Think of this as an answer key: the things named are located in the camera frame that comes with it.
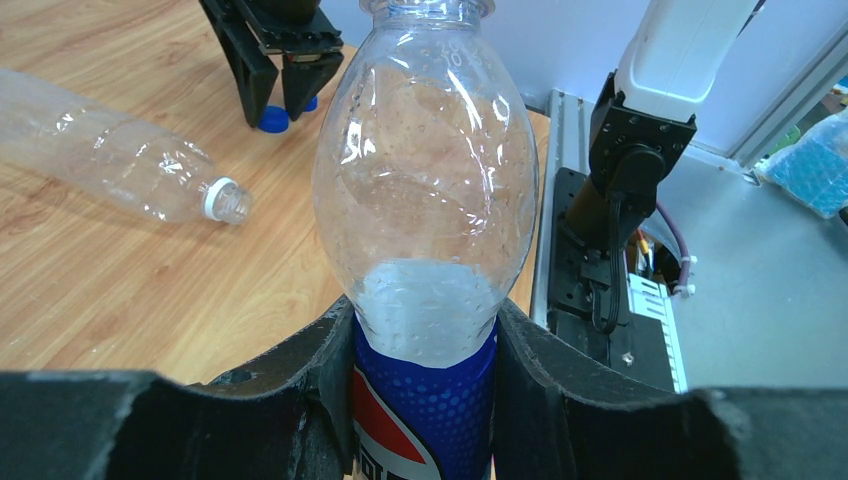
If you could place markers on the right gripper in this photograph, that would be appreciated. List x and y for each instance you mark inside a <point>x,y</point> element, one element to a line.
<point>249,31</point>

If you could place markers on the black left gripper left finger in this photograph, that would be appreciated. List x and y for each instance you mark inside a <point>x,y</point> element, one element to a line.
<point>286,414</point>

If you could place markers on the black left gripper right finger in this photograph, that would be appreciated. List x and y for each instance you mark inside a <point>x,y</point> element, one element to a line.
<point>561,415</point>

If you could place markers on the Pepsi bottle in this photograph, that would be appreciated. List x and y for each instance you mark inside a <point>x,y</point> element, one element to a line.
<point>425,190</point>

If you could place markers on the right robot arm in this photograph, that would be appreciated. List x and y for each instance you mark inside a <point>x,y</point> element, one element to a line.
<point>643,119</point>

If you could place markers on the clear unlabelled plastic bottle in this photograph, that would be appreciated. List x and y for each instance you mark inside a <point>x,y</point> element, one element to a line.
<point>134,164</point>

